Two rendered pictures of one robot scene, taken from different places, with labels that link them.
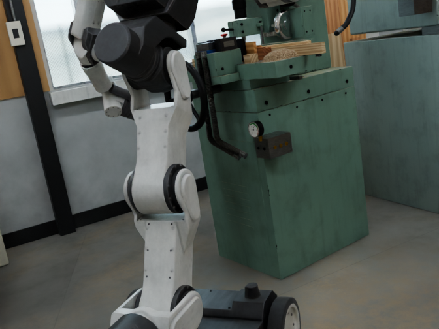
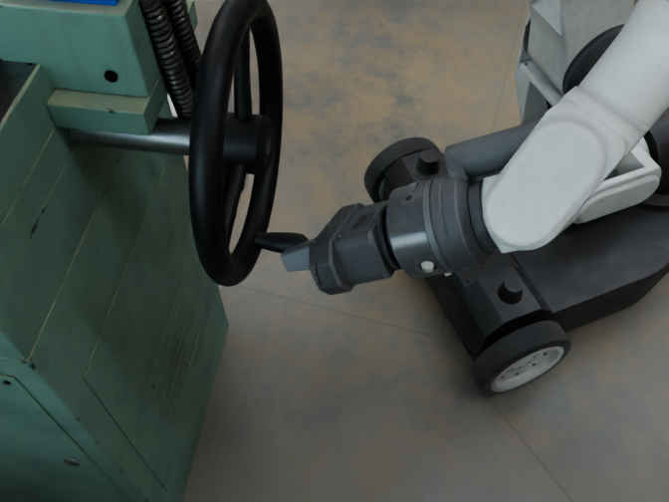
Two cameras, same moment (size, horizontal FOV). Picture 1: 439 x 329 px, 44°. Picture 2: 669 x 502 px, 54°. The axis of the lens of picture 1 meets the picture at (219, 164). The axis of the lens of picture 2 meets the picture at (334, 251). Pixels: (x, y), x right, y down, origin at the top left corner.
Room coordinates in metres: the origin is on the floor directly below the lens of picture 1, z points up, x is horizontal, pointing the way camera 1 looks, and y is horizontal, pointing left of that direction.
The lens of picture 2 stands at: (2.43, 0.48, 1.29)
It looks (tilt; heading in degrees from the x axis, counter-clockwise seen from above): 55 degrees down; 222
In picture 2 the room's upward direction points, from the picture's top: straight up
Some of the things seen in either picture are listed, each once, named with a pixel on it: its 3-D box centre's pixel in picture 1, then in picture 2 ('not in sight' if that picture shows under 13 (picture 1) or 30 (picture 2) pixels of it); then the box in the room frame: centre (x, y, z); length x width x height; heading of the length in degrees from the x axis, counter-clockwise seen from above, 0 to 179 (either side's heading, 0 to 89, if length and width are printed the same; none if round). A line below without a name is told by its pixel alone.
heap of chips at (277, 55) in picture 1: (279, 53); not in sight; (2.04, -0.29, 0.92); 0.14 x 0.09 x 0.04; 124
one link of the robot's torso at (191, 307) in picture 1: (159, 317); (588, 166); (1.39, 0.24, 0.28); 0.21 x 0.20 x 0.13; 154
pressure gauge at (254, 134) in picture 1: (257, 130); not in sight; (2.00, -0.16, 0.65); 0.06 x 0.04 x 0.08; 34
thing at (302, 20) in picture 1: (300, 22); not in sight; (2.31, -0.43, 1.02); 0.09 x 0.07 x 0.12; 34
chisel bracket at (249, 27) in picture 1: (246, 29); not in sight; (2.35, -0.21, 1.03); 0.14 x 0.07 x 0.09; 124
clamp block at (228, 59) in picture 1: (218, 62); (92, 6); (2.18, -0.06, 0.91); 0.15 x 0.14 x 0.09; 34
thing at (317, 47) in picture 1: (268, 53); not in sight; (2.22, -0.27, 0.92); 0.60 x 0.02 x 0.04; 34
